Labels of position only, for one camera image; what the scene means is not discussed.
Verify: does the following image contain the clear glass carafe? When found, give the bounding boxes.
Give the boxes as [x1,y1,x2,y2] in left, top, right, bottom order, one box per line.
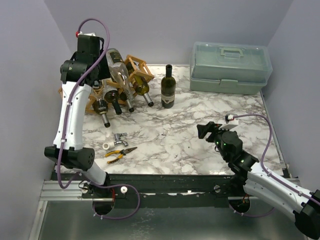
[105,48,134,103]

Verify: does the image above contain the tall green wine bottle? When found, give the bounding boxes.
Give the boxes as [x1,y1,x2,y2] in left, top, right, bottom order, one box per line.
[161,64,176,109]

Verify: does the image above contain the green bottle silver neck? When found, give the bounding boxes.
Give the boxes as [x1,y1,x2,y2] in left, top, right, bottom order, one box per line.
[92,99,111,128]

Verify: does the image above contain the green bottle beige label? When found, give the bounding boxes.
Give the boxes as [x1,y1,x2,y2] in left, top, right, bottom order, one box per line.
[129,74,154,107]

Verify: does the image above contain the green bottle brown label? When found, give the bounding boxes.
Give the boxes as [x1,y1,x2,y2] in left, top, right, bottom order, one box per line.
[119,91,135,113]

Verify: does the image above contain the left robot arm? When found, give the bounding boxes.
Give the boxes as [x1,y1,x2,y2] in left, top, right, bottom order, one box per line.
[44,33,111,198]

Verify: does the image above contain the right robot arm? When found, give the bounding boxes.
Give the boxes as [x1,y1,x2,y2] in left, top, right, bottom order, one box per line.
[197,121,320,240]

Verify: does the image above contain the wooden wine rack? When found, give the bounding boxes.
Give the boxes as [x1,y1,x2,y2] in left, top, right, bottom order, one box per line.
[57,54,155,116]

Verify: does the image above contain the dark bottle in rack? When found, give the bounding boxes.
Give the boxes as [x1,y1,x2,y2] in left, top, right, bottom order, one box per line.
[103,80,122,115]

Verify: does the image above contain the translucent plastic toolbox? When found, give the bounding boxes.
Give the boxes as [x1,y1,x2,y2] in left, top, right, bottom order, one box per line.
[189,41,273,95]

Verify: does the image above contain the chrome tap fitting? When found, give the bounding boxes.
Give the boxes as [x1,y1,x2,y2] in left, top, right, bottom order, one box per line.
[113,132,129,147]

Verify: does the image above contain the white tape roll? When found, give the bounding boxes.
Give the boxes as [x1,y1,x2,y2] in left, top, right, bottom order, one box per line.
[102,141,115,151]

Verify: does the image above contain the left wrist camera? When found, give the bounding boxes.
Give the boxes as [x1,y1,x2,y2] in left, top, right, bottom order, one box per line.
[75,31,96,38]

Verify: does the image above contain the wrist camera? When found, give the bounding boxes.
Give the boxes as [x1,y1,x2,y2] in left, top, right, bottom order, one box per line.
[219,114,239,131]
[75,31,96,38]

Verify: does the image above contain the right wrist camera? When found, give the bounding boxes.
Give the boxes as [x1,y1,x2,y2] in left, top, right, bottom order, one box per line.
[219,114,239,131]

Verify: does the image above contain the yellow handled pliers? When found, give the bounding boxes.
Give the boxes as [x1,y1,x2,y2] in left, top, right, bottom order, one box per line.
[104,147,137,164]

